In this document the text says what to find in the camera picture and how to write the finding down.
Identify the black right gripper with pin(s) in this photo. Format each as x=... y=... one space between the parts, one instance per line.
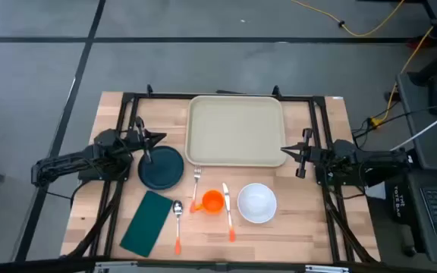
x=317 y=155

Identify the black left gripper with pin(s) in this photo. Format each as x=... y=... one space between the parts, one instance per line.
x=139 y=140

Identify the dark blue plate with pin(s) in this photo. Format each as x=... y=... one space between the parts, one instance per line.
x=165 y=170

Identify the white bowl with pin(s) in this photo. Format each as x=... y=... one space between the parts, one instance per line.
x=257 y=203

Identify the dark green napkin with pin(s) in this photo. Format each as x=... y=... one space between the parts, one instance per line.
x=146 y=223

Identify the orange plastic mug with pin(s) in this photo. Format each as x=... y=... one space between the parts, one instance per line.
x=212 y=201

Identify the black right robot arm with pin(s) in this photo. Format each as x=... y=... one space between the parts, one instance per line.
x=378 y=157

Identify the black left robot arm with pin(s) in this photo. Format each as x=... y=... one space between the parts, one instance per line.
x=70 y=159

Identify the beige plastic tray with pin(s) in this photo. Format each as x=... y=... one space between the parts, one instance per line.
x=235 y=130

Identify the white paper sheet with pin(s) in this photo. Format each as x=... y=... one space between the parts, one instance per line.
x=376 y=192

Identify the black tote bag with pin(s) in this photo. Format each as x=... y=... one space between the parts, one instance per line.
x=400 y=201

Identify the dark grey side desk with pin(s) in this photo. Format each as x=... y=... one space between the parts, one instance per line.
x=431 y=144

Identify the black caster wheel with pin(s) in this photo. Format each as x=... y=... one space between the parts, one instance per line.
x=410 y=251

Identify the dark desk under laptop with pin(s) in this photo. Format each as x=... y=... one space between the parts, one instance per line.
x=423 y=242

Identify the person's red shoe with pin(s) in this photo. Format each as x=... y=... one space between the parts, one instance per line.
x=417 y=41

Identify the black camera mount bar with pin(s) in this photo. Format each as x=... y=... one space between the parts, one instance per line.
x=218 y=267

